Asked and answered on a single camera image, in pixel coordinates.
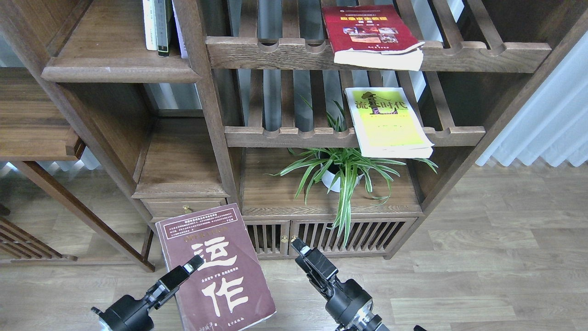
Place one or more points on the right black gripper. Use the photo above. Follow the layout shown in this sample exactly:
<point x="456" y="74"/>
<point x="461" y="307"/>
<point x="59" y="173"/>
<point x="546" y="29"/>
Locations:
<point x="347" y="302"/>

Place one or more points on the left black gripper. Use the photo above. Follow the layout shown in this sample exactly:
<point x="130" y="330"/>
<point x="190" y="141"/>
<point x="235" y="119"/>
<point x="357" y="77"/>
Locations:
<point x="129" y="314"/>

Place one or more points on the dark maroon book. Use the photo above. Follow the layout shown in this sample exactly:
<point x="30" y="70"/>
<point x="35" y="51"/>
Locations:
<point x="229" y="291"/>

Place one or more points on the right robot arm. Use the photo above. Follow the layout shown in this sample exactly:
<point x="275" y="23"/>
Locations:
<point x="377" y="321"/>

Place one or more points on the white plant pot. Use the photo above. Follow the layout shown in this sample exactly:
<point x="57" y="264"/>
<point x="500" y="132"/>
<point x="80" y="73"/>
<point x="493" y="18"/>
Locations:
<point x="341" y="176"/>

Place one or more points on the green spider plant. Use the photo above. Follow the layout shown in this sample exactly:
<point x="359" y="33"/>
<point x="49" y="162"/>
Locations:
<point x="311" y="160"/>

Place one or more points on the yellow green book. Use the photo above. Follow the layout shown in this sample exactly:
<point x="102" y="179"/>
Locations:
<point x="386" y="125"/>

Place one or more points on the dark wooden bookshelf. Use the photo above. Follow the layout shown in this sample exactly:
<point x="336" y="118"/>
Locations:
<point x="201" y="131"/>

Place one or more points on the wooden slatted chair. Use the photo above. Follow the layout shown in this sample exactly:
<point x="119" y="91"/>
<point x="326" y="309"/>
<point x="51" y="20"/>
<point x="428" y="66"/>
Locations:
<point x="23" y="247"/>

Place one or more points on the thin white upright book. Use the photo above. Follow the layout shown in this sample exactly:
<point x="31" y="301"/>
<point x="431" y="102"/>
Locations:
<point x="181" y="42"/>

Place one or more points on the red book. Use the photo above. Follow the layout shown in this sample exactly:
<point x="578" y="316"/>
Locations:
<point x="372" y="37"/>

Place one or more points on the dark green upright book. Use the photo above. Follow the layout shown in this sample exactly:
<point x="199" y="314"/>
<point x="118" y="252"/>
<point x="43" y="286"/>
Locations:
<point x="162" y="16"/>

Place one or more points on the white curtain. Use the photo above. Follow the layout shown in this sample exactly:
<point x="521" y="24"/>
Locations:
<point x="552" y="127"/>

